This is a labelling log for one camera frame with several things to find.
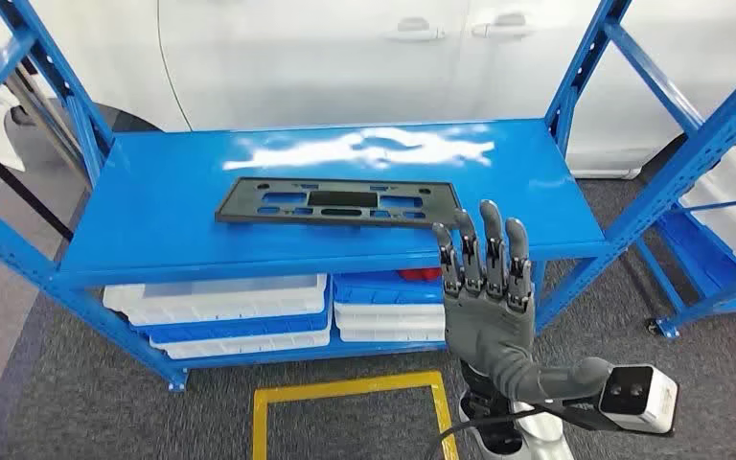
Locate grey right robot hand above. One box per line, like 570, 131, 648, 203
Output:
432, 199, 613, 407

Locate black plastic licence plate frame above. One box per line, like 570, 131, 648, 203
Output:
214, 176, 465, 231

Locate red part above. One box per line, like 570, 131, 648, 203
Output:
396, 267, 444, 284

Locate blue wheeled shelf rack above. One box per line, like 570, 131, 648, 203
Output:
632, 190, 736, 341

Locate blue metal shelf rack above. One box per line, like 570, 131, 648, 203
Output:
0, 0, 736, 392

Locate small blue plastic bin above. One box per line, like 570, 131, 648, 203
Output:
333, 269, 446, 306

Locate yellow floor tape square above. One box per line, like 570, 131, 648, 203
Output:
252, 371, 460, 460

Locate deep blue plastic bin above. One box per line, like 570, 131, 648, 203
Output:
657, 211, 736, 305

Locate large blue plastic bin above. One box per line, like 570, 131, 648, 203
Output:
131, 279, 333, 345

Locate white car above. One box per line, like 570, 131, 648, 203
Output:
0, 0, 736, 181

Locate grey metal stand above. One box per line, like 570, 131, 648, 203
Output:
0, 59, 93, 189

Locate black floor strip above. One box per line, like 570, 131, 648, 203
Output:
0, 133, 76, 243

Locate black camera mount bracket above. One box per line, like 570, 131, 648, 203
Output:
533, 396, 674, 439

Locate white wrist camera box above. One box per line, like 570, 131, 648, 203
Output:
598, 364, 679, 436

